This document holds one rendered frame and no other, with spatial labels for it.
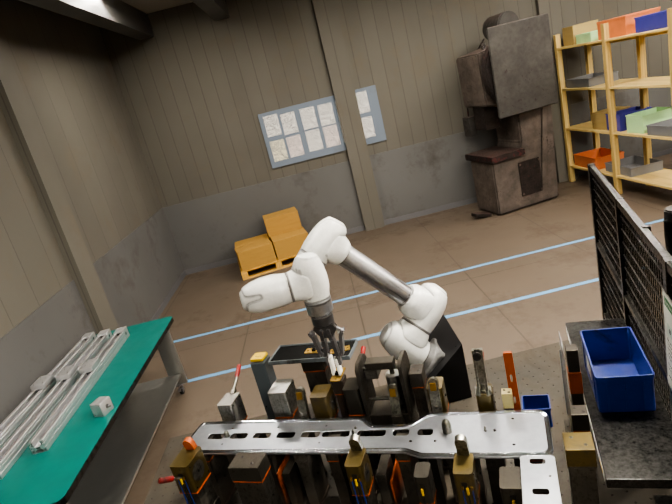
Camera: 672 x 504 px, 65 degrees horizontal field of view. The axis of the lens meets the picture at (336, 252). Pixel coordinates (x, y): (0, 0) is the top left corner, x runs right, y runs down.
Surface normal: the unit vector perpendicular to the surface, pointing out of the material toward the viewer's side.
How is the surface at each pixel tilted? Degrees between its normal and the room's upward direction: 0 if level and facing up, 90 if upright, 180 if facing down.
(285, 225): 90
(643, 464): 0
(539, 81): 90
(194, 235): 90
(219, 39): 90
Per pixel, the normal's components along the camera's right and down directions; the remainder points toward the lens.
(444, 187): 0.06, 0.29
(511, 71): 0.26, 0.23
